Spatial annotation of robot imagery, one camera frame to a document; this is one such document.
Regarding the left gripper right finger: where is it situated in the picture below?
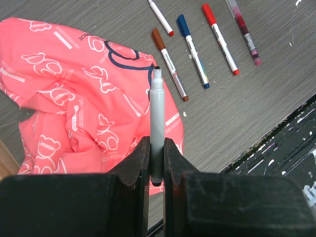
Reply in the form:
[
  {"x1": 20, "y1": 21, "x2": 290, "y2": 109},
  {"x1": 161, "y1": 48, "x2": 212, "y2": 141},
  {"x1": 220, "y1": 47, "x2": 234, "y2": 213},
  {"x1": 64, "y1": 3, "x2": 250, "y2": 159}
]
[{"x1": 163, "y1": 138, "x2": 314, "y2": 237}]

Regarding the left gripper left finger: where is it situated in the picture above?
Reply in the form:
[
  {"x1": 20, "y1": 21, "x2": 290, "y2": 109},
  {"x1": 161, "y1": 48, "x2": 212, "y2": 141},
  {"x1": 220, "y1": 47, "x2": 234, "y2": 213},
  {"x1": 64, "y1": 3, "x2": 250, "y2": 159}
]
[{"x1": 0, "y1": 137, "x2": 150, "y2": 237}]

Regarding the white pen crosswise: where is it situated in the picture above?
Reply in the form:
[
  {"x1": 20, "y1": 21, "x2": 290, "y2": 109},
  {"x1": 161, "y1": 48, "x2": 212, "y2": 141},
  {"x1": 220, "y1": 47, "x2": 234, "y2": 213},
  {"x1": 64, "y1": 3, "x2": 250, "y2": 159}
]
[{"x1": 150, "y1": 66, "x2": 165, "y2": 187}]

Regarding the white pen brown cap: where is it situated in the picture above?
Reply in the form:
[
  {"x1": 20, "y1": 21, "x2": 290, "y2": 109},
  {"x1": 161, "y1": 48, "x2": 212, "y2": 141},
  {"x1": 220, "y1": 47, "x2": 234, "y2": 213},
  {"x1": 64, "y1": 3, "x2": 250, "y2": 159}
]
[{"x1": 151, "y1": 28, "x2": 189, "y2": 102}]

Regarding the short white pen red tip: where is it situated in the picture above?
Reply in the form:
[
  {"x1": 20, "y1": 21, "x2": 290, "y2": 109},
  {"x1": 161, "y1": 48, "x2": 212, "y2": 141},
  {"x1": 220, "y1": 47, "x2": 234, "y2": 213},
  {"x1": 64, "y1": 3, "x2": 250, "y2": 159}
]
[{"x1": 201, "y1": 3, "x2": 239, "y2": 76}]

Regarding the dark red capped pen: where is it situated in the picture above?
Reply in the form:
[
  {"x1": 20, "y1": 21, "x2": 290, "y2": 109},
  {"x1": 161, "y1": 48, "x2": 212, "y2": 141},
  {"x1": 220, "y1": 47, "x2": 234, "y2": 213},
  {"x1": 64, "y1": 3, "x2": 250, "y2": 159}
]
[{"x1": 226, "y1": 0, "x2": 262, "y2": 66}]

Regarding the wooden rack base tray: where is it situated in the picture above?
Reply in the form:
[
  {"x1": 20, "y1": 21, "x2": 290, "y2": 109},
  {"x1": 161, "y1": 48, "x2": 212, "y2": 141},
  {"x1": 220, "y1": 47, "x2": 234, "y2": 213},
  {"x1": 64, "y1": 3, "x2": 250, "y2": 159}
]
[{"x1": 0, "y1": 141, "x2": 20, "y2": 180}]

